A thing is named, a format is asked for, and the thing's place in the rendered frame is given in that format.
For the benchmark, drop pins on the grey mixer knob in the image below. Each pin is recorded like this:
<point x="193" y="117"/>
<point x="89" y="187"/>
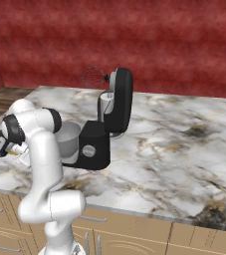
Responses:
<point x="89" y="151"/>

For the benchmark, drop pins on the silver mixer bowl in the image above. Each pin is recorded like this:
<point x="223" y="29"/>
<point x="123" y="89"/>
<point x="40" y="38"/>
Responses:
<point x="68" y="139"/>

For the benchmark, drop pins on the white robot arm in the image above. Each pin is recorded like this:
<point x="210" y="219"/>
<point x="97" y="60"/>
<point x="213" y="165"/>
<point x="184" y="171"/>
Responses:
<point x="43" y="156"/>

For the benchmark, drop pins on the beige cupboard run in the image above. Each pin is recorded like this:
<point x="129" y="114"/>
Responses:
<point x="204" y="240"/>

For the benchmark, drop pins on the black stand mixer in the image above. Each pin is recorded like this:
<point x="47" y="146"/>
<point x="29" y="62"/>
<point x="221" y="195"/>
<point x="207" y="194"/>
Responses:
<point x="119" y="99"/>

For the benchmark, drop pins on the yellow butter stick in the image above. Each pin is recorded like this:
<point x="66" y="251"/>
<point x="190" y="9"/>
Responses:
<point x="13" y="153"/>

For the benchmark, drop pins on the beige cupboard door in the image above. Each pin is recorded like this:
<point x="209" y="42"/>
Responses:
<point x="131" y="247"/>
<point x="79" y="240"/>

